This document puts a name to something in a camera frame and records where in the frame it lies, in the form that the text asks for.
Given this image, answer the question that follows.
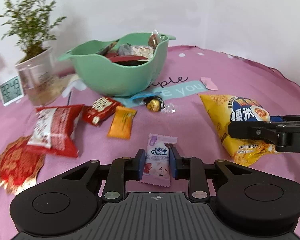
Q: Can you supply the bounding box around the purple white candy packet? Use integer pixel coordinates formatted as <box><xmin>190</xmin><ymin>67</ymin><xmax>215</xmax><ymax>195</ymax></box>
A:
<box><xmin>140</xmin><ymin>134</ymin><xmax>178</xmax><ymax>187</ymax></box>

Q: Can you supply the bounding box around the yellow chips bag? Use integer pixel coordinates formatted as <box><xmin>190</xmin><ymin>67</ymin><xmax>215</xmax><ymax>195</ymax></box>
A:
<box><xmin>199</xmin><ymin>94</ymin><xmax>276</xmax><ymax>166</ymax></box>

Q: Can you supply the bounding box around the clear nougat candy packet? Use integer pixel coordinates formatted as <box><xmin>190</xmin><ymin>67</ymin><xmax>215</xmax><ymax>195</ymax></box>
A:
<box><xmin>130</xmin><ymin>45</ymin><xmax>154</xmax><ymax>59</ymax></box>

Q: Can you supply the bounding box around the orange candy packet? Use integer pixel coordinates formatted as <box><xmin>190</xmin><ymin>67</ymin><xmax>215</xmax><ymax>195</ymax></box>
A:
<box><xmin>107</xmin><ymin>106</ymin><xmax>137</xmax><ymax>140</ymax></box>

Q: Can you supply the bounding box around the pink tablecloth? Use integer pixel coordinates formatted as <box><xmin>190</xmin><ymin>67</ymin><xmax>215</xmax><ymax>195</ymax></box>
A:
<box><xmin>0</xmin><ymin>46</ymin><xmax>300</xmax><ymax>239</ymax></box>

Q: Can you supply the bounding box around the gold foil chocolate ball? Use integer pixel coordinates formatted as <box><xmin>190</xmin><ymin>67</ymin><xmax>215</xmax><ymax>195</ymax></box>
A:
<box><xmin>143</xmin><ymin>96</ymin><xmax>175</xmax><ymax>113</ymax></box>

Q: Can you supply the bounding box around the small red candy packet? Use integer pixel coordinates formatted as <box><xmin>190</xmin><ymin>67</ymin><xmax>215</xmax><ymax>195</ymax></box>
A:
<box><xmin>82</xmin><ymin>96</ymin><xmax>123</xmax><ymax>126</ymax></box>

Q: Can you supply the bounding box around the small pink candy wrapper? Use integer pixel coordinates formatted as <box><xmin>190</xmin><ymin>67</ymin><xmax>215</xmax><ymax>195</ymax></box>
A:
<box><xmin>200</xmin><ymin>77</ymin><xmax>218</xmax><ymax>90</ymax></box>

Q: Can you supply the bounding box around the red white snack bag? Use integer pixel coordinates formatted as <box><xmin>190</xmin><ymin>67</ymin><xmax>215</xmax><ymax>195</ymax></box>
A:
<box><xmin>25</xmin><ymin>105</ymin><xmax>83</xmax><ymax>158</ymax></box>

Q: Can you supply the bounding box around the green plastic bowl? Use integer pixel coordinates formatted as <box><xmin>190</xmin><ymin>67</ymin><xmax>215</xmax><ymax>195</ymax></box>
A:
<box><xmin>58</xmin><ymin>34</ymin><xmax>175</xmax><ymax>96</ymax></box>

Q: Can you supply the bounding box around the red snack in bowl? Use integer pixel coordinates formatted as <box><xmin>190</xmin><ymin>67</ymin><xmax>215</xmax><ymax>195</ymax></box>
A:
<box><xmin>109</xmin><ymin>55</ymin><xmax>148</xmax><ymax>66</ymax></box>

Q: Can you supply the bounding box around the red gold ornate packet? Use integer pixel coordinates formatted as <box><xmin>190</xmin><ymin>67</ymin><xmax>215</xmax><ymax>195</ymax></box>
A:
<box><xmin>0</xmin><ymin>136</ymin><xmax>45</xmax><ymax>195</ymax></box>

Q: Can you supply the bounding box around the white digital clock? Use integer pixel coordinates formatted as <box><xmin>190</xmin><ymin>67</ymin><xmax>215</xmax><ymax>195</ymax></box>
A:
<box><xmin>0</xmin><ymin>75</ymin><xmax>24</xmax><ymax>106</ymax></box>

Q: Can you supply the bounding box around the clear potted plant cup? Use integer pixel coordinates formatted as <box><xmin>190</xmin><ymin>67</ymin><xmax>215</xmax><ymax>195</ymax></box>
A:
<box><xmin>0</xmin><ymin>0</ymin><xmax>65</xmax><ymax>106</ymax></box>

